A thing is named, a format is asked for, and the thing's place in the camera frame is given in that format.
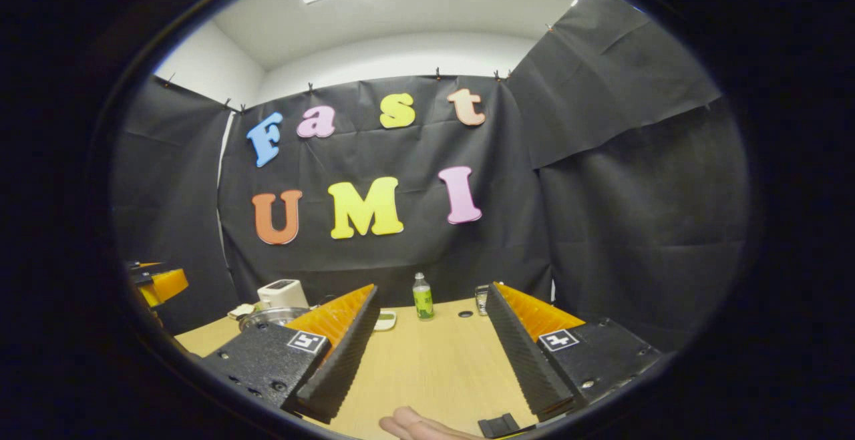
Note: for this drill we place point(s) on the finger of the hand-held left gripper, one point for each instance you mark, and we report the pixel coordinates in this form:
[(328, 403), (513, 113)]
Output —
[(143, 266), (168, 285)]

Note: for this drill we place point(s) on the white toaster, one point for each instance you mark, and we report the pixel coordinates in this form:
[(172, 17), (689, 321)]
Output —
[(282, 293)]

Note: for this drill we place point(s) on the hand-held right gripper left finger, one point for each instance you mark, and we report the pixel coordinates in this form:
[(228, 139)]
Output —
[(344, 360)]

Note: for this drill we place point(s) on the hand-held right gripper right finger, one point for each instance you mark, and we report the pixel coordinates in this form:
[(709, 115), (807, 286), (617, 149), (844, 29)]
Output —
[(524, 360)]

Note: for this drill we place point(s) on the white divided bean tray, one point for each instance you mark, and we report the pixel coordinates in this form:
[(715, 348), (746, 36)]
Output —
[(385, 320)]

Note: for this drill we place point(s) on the stainless steel pot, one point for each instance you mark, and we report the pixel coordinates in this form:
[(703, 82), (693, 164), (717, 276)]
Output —
[(274, 317)]

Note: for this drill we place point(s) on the green label bottle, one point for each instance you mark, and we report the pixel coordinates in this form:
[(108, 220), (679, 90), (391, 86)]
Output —
[(423, 303)]

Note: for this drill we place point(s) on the small plate with bread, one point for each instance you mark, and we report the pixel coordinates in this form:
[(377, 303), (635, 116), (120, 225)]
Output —
[(242, 311)]

